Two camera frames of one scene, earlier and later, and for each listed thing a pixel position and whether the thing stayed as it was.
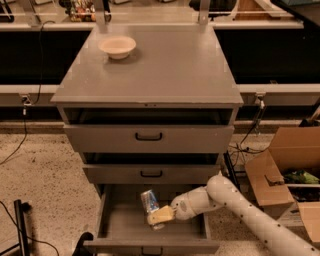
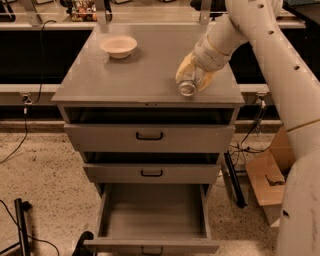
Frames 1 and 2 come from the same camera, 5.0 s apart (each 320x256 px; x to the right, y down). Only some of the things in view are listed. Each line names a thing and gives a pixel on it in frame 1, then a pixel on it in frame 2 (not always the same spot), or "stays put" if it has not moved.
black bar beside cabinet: x=230 y=168 stays put
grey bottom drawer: x=123 y=227 stays put
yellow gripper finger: x=160 y=215 -> x=208 y=77
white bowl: x=117 y=47 stays put
